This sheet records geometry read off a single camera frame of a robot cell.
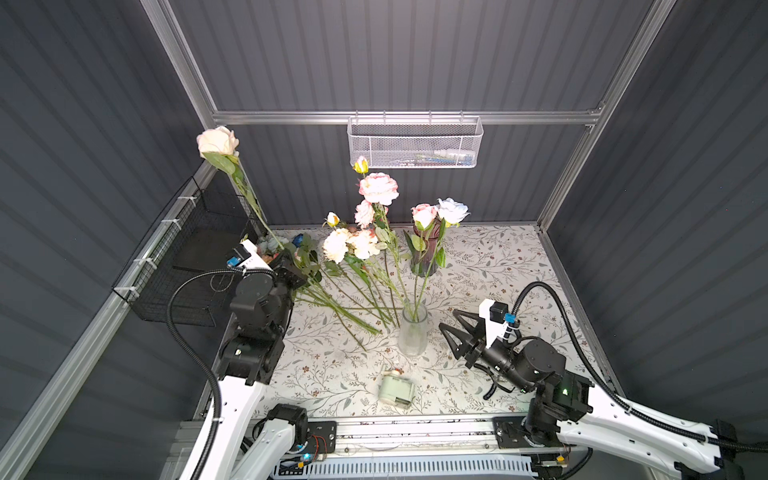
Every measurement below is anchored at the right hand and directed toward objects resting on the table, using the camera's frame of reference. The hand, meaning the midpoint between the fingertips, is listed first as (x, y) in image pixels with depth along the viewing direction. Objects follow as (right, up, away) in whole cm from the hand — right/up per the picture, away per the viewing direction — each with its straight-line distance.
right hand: (451, 322), depth 64 cm
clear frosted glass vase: (-7, -6, +17) cm, 19 cm away
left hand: (-35, +16, +1) cm, 39 cm away
